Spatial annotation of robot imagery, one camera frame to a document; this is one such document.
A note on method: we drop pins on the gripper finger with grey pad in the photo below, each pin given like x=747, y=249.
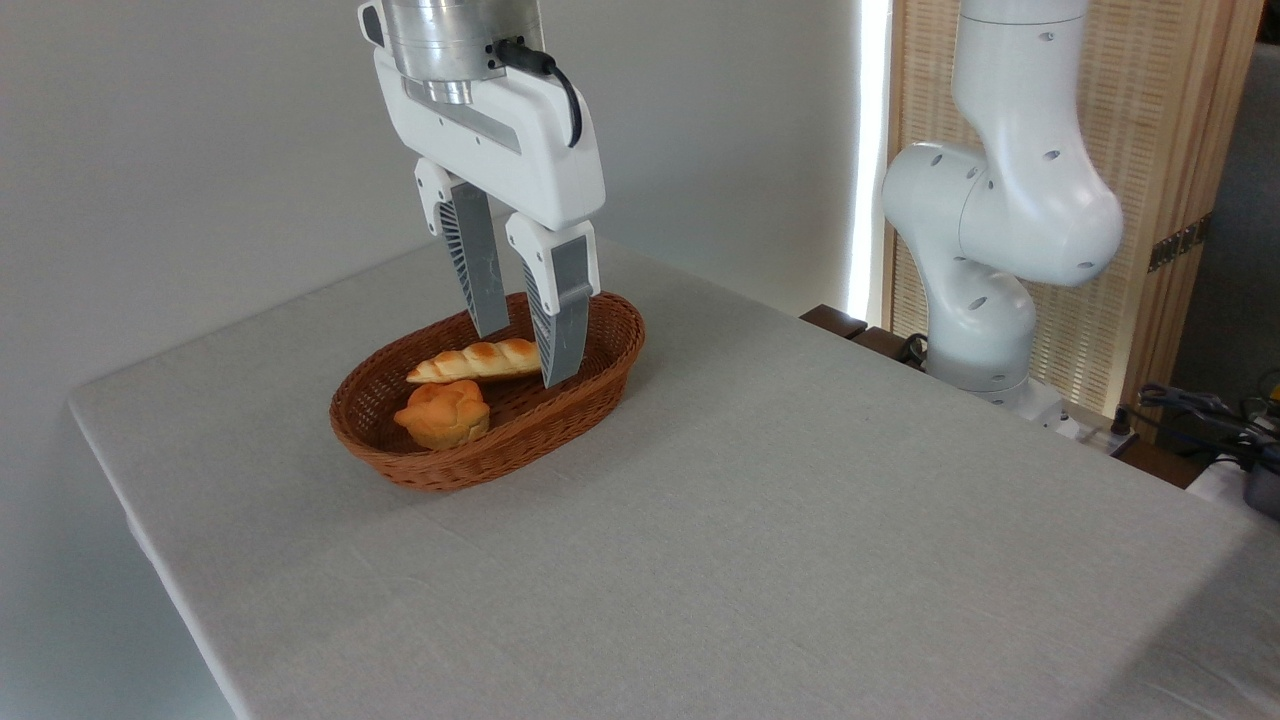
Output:
x=478, y=260
x=562, y=300

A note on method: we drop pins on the dark wooden robot stand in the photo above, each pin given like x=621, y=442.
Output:
x=835, y=320

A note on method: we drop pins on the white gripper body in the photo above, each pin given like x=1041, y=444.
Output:
x=520, y=150

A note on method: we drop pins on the grey tablecloth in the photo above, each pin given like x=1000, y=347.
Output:
x=800, y=550

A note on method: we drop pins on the long braided bread loaf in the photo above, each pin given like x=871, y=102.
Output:
x=470, y=360

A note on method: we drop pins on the wooden slatted folding screen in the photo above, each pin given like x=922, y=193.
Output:
x=1150, y=100

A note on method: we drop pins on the brown wicker basket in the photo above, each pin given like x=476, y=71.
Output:
x=450, y=470

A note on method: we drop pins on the round flower-shaped bun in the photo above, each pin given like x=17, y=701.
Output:
x=445, y=415

